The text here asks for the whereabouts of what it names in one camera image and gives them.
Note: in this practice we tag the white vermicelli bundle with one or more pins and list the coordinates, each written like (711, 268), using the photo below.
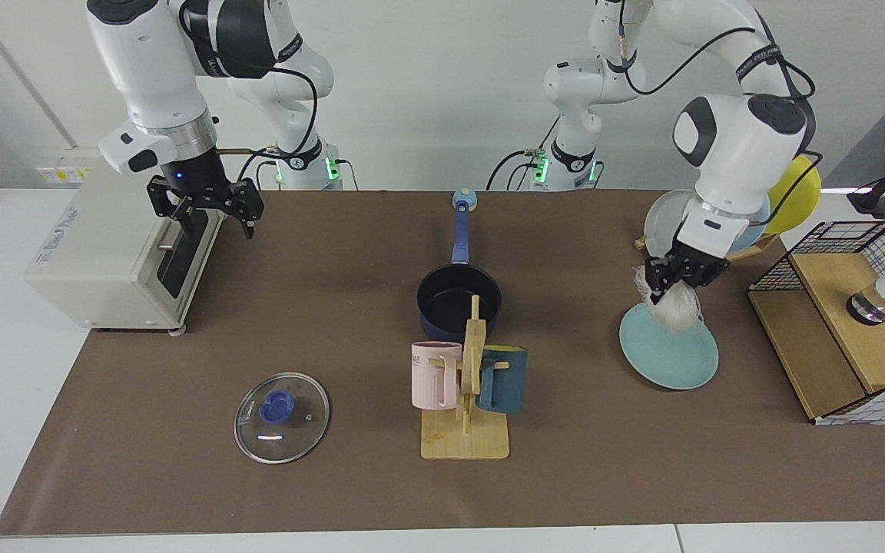
(677, 311)

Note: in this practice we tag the glass lid with blue knob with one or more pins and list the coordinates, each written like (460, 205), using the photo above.
(277, 405)

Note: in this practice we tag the grey plate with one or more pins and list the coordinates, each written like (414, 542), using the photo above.
(661, 223)

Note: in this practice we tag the wooden plate rack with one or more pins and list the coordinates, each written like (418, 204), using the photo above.
(757, 244)

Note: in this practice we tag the light blue plate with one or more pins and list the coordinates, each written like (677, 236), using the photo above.
(754, 230)

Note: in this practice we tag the teal flat plate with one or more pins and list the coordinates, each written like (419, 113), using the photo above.
(673, 361)

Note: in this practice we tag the yellow plate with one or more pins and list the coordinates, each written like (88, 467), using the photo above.
(796, 200)

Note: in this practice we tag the pale toaster oven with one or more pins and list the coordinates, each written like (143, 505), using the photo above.
(97, 261)

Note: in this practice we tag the dark teal cup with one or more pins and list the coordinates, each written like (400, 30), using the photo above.
(508, 384)

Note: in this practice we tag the pink ribbed cup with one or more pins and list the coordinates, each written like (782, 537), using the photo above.
(431, 380)

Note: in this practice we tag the wooden cup stand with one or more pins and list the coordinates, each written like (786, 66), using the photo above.
(465, 442)

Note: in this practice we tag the brown table cloth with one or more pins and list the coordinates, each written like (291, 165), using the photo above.
(181, 484)

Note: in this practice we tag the white wall socket strip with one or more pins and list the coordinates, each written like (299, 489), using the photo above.
(58, 170)

